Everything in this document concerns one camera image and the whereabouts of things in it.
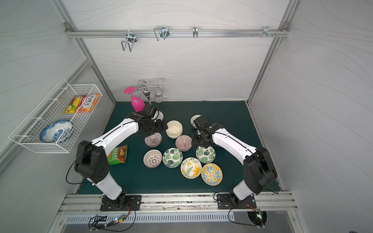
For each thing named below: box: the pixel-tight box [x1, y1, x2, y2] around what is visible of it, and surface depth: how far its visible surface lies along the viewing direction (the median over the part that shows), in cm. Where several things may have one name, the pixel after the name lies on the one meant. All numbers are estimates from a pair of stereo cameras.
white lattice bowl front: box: [142, 149, 163, 169], surface depth 89 cm
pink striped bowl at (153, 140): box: [144, 132, 163, 148], surface depth 97 cm
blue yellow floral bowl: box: [200, 162, 223, 187], surface depth 83 cm
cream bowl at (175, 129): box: [165, 120, 184, 139], surface depth 98 cm
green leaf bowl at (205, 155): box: [195, 146, 217, 164], surface depth 91 cm
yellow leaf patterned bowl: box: [180, 157, 203, 180], surface depth 86 cm
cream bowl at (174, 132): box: [165, 126, 184, 139], surface depth 96 cm
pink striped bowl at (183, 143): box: [175, 134, 193, 152], surface depth 95 cm
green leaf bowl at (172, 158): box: [162, 147, 184, 169], surface depth 90 cm
